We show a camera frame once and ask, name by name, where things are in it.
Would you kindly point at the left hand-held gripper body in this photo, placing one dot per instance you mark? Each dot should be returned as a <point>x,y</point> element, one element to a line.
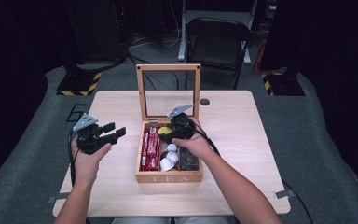
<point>88,140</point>

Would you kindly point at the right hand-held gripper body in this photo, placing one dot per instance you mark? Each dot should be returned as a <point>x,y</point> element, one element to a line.
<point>183,127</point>

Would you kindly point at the yellow round capsule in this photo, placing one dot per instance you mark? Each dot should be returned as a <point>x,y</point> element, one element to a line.
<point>164,130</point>

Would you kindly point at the wooden box with glass lid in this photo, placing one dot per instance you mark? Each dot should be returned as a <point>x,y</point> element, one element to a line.
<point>167,177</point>

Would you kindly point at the person's right hand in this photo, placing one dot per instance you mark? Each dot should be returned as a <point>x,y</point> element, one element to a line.
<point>197,144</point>

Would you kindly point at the person's left hand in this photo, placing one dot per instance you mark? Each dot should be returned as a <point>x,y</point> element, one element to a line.
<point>87,168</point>

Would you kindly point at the white coffee capsule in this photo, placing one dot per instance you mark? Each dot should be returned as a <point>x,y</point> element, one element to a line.
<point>167,164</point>
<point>172,147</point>
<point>173,156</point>

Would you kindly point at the red snack packet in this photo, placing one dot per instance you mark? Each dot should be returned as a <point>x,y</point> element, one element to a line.
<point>153,147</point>
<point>144,152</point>

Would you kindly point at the dark foil packets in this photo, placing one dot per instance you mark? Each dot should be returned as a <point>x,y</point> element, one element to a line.
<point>189,161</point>

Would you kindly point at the black round table grommet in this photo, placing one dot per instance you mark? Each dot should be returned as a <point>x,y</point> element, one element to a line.
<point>204,101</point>

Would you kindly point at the striped black stand base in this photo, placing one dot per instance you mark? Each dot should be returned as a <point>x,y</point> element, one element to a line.
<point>284,85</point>
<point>77,85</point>

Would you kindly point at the grey tape strip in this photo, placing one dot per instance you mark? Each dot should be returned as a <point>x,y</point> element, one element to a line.
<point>57,198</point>
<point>284,194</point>

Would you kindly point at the person's grey pants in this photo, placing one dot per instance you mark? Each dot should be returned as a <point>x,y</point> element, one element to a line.
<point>143,221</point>

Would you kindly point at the black folding chair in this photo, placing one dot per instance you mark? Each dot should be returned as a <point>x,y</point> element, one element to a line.
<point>217,46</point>

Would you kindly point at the black equipment cabinet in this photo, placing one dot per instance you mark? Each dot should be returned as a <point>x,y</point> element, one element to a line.
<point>96,31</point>

